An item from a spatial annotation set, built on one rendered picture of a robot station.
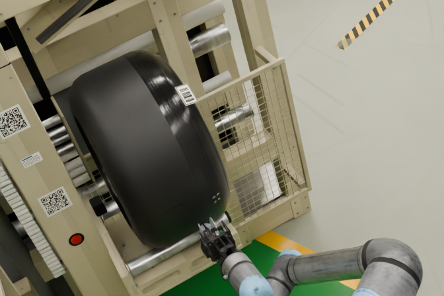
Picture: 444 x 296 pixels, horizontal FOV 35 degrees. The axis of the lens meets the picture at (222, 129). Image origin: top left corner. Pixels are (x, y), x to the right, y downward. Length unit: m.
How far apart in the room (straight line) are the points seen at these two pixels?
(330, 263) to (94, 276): 0.79
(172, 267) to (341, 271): 0.64
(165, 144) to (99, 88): 0.24
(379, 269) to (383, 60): 2.73
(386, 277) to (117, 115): 0.78
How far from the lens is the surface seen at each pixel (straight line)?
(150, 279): 2.13
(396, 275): 1.51
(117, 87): 1.86
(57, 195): 1.95
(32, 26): 2.13
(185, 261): 2.14
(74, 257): 2.10
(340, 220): 3.28
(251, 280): 1.71
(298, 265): 1.79
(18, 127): 1.80
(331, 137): 3.68
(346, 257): 1.67
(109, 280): 2.21
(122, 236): 2.37
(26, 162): 1.86
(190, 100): 1.83
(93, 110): 1.84
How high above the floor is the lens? 2.46
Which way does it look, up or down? 39 degrees down
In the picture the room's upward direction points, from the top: 17 degrees counter-clockwise
